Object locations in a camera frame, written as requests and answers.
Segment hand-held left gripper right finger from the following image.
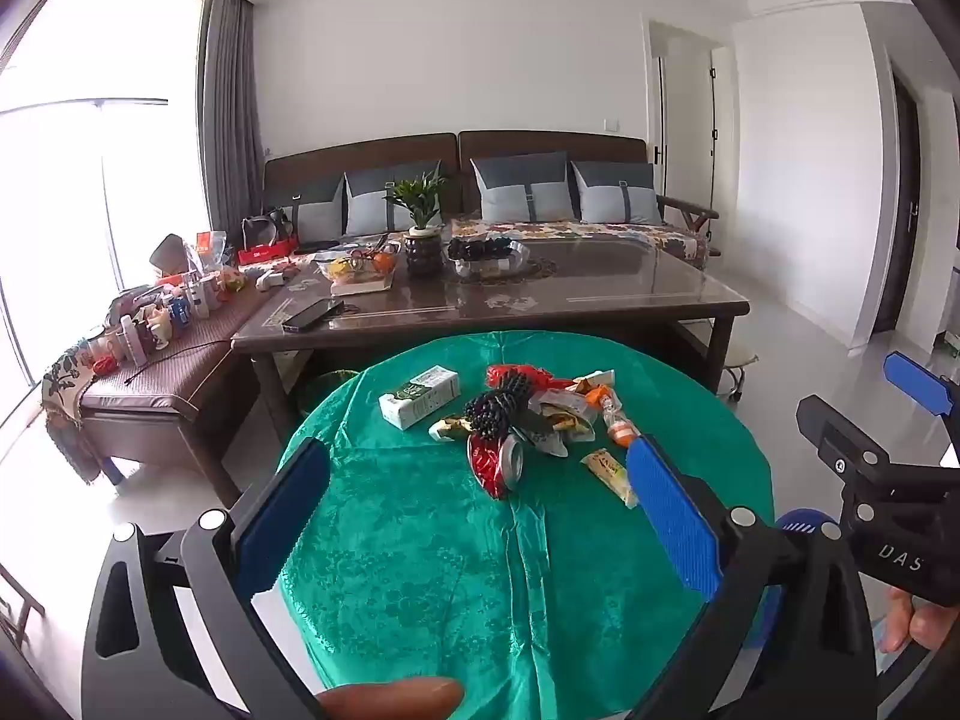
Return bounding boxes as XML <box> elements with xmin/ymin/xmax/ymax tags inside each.
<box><xmin>626</xmin><ymin>435</ymin><xmax>878</xmax><ymax>720</ymax></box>

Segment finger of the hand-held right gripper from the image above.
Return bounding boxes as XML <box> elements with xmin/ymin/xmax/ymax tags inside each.
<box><xmin>883</xmin><ymin>351</ymin><xmax>960</xmax><ymax>418</ymax></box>
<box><xmin>796</xmin><ymin>394</ymin><xmax>901</xmax><ymax>488</ymax></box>

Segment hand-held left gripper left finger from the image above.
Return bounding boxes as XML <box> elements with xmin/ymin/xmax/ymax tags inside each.
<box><xmin>81</xmin><ymin>435</ymin><xmax>331</xmax><ymax>720</ymax></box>

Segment yellow snack packet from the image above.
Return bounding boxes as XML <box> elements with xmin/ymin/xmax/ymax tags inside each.
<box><xmin>581</xmin><ymin>448</ymin><xmax>638</xmax><ymax>509</ymax></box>

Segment small orange bottle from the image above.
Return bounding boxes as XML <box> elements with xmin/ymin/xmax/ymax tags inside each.
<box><xmin>600</xmin><ymin>399</ymin><xmax>643</xmax><ymax>446</ymax></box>

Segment brown snack wrapper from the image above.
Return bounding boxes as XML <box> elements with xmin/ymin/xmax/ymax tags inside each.
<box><xmin>536</xmin><ymin>401</ymin><xmax>597</xmax><ymax>440</ymax></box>

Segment orange white snack wrapper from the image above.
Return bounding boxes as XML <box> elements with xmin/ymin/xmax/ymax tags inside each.
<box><xmin>559</xmin><ymin>370</ymin><xmax>617</xmax><ymax>410</ymax></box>

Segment white green milk carton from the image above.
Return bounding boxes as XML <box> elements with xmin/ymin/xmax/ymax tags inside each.
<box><xmin>377</xmin><ymin>364</ymin><xmax>461</xmax><ymax>431</ymax></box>

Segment crushed red drink can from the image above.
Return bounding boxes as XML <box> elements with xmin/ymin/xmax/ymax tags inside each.
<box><xmin>467</xmin><ymin>431</ymin><xmax>526</xmax><ymax>500</ymax></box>

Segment person's right hand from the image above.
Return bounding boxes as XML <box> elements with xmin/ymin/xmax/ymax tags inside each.
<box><xmin>877</xmin><ymin>589</ymin><xmax>960</xmax><ymax>653</ymax></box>

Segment person's left hand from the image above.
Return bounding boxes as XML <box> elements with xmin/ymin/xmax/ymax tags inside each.
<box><xmin>315</xmin><ymin>677</ymin><xmax>466</xmax><ymax>720</ymax></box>

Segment white round stool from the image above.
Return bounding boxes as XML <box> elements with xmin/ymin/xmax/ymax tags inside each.
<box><xmin>722</xmin><ymin>337</ymin><xmax>755</xmax><ymax>400</ymax></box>

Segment green waste bin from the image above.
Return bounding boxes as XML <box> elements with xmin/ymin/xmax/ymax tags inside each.
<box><xmin>296</xmin><ymin>367</ymin><xmax>361</xmax><ymax>418</ymax></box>

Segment green patterned tablecloth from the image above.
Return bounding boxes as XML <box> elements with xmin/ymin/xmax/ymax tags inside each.
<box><xmin>274</xmin><ymin>330</ymin><xmax>777</xmax><ymax>720</ymax></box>

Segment wooden chaise bench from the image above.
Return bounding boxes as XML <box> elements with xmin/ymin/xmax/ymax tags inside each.
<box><xmin>75</xmin><ymin>270</ymin><xmax>290</xmax><ymax>485</ymax></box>

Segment dark wooden door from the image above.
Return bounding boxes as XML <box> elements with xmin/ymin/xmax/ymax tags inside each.
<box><xmin>870</xmin><ymin>82</ymin><xmax>923</xmax><ymax>346</ymax></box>

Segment black smartphone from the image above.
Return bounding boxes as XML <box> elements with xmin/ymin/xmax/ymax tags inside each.
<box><xmin>283</xmin><ymin>298</ymin><xmax>344</xmax><ymax>333</ymax></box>

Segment pale book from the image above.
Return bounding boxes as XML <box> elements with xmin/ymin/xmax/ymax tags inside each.
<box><xmin>330</xmin><ymin>270</ymin><xmax>395</xmax><ymax>296</ymax></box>

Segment dark wooden coffee table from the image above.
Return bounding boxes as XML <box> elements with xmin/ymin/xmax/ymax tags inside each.
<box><xmin>229</xmin><ymin>236</ymin><xmax>751</xmax><ymax>509</ymax></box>

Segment floral fringed blanket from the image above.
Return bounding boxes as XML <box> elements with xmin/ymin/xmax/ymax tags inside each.
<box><xmin>41</xmin><ymin>345</ymin><xmax>102</xmax><ymax>485</ymax></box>

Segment glass fruit bowl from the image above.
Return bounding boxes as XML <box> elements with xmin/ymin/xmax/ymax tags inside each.
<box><xmin>315</xmin><ymin>244</ymin><xmax>398</xmax><ymax>284</ymax></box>

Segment red gift box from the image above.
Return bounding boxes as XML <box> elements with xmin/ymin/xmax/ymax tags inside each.
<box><xmin>238</xmin><ymin>240</ymin><xmax>299</xmax><ymax>266</ymax></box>

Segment dark handbag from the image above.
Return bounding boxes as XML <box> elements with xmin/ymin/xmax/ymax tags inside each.
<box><xmin>241</xmin><ymin>211</ymin><xmax>297</xmax><ymax>250</ymax></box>

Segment wooden chair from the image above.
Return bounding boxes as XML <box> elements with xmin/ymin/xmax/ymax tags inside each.
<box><xmin>0</xmin><ymin>562</ymin><xmax>46</xmax><ymax>647</ymax></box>

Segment dark ribbed vase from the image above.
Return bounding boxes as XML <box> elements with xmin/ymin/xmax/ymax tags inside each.
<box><xmin>403</xmin><ymin>229</ymin><xmax>445</xmax><ymax>277</ymax></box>

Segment floral sofa cover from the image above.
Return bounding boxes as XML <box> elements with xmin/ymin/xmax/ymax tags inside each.
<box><xmin>450</xmin><ymin>217</ymin><xmax>710</xmax><ymax>265</ymax></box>

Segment grey blue pillow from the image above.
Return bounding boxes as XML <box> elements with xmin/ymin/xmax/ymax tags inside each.
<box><xmin>285</xmin><ymin>172</ymin><xmax>347</xmax><ymax>241</ymax></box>
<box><xmin>571</xmin><ymin>161</ymin><xmax>665</xmax><ymax>226</ymax></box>
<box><xmin>343</xmin><ymin>161</ymin><xmax>443</xmax><ymax>237</ymax></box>
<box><xmin>471</xmin><ymin>151</ymin><xmax>577</xmax><ymax>224</ymax></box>

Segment glass fruit tray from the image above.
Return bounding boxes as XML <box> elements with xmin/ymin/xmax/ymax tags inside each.
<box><xmin>448</xmin><ymin>246</ymin><xmax>535</xmax><ymax>277</ymax></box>

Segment dark grapes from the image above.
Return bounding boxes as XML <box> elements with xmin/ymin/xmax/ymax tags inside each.
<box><xmin>448</xmin><ymin>236</ymin><xmax>513</xmax><ymax>261</ymax></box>

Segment green leafy plant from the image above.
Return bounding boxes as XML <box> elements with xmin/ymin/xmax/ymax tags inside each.
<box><xmin>382</xmin><ymin>169</ymin><xmax>451</xmax><ymax>235</ymax></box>

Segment white door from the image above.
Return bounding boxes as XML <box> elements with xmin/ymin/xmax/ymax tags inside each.
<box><xmin>651</xmin><ymin>19</ymin><xmax>722</xmax><ymax>205</ymax></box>

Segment brown wooden sofa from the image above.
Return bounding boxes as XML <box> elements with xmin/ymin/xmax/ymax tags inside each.
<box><xmin>262</xmin><ymin>131</ymin><xmax>721</xmax><ymax>271</ymax></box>

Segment large window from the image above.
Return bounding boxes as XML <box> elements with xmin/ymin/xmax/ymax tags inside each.
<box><xmin>0</xmin><ymin>0</ymin><xmax>209</xmax><ymax>391</ymax></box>

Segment grey curtain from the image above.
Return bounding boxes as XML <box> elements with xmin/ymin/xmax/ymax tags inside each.
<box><xmin>204</xmin><ymin>0</ymin><xmax>263</xmax><ymax>222</ymax></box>

